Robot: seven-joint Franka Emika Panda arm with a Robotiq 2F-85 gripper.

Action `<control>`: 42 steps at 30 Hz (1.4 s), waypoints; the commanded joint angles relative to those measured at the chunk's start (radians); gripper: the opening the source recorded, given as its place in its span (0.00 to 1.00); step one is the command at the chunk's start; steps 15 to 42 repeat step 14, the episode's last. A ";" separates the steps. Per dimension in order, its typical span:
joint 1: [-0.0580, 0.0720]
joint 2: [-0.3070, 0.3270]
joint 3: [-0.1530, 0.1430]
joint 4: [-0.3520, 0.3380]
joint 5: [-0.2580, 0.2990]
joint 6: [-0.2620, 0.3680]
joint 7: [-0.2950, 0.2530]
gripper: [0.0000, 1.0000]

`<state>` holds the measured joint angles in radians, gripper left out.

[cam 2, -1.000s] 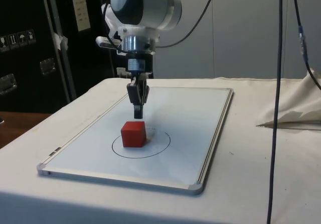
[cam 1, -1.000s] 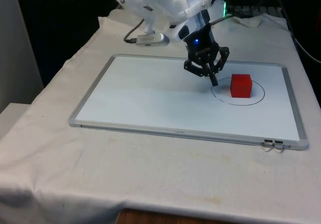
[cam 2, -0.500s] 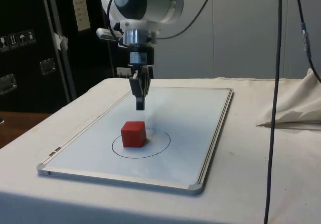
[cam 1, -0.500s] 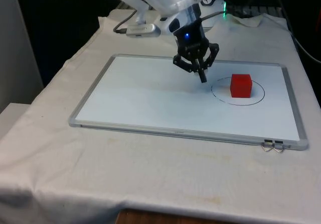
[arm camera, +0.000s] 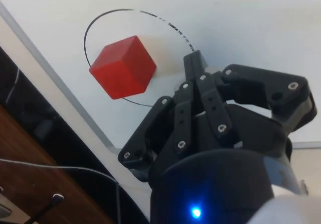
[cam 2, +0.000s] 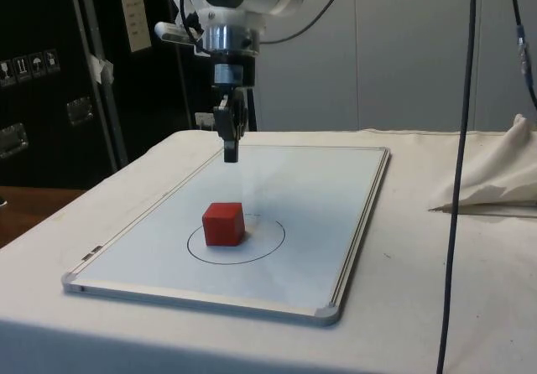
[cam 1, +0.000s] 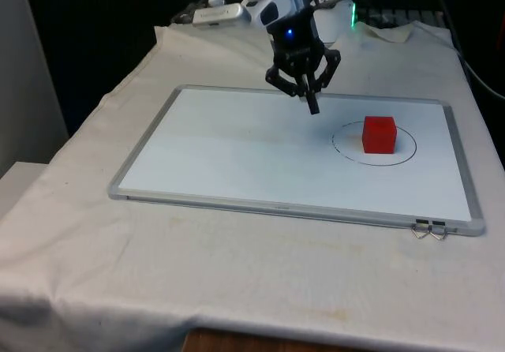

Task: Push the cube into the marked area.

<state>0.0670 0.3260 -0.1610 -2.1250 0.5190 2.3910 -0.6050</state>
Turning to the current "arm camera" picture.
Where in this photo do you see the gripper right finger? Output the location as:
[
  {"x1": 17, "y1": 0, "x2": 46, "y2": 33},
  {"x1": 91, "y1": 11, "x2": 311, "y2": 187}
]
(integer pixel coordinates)
[{"x1": 192, "y1": 50, "x2": 317, "y2": 147}]

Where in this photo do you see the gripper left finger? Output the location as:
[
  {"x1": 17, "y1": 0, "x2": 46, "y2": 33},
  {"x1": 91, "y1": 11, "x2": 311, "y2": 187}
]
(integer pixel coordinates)
[{"x1": 117, "y1": 54, "x2": 196, "y2": 182}]

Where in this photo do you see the red cube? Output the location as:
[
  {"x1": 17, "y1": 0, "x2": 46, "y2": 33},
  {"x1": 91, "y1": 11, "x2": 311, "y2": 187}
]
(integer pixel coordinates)
[{"x1": 89, "y1": 35, "x2": 157, "y2": 100}]

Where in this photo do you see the flat whiteboard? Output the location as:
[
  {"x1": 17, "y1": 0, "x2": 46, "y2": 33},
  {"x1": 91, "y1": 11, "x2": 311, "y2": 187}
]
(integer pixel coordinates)
[{"x1": 0, "y1": 0, "x2": 321, "y2": 157}]

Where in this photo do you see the grey cable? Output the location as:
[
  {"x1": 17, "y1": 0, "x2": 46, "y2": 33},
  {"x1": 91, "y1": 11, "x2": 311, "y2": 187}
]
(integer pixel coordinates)
[{"x1": 0, "y1": 158, "x2": 122, "y2": 224}]

